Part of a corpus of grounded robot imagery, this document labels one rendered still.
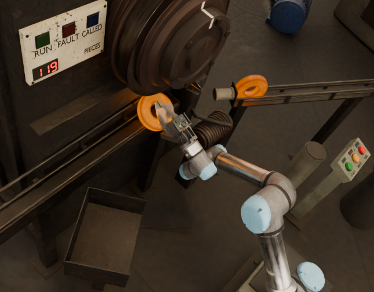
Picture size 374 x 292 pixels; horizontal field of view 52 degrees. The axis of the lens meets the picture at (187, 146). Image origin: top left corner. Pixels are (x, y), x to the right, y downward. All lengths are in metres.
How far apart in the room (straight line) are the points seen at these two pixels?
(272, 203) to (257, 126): 1.42
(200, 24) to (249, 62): 2.01
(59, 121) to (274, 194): 0.76
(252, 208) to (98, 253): 0.55
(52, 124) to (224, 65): 1.93
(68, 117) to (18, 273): 0.93
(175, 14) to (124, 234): 0.76
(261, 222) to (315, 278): 0.43
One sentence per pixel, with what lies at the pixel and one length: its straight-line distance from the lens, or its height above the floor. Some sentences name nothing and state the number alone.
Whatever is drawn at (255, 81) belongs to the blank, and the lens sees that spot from 1.79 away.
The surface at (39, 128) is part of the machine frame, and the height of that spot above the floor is 0.87.
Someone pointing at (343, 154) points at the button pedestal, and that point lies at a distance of 1.97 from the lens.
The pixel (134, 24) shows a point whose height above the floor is 1.23.
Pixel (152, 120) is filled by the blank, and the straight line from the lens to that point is 1.51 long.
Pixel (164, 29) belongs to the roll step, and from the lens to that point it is 1.13.
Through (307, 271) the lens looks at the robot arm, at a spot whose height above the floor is 0.55.
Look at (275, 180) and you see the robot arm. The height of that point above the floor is 0.82.
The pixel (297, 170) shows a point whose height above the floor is 0.38.
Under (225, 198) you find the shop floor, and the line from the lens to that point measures 2.29.
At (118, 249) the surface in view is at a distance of 1.40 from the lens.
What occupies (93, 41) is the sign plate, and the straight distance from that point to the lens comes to 1.21.
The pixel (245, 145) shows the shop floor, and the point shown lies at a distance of 2.56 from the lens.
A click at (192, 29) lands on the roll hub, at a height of 1.24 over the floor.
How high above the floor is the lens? 1.91
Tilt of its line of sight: 52 degrees down
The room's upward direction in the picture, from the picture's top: 23 degrees clockwise
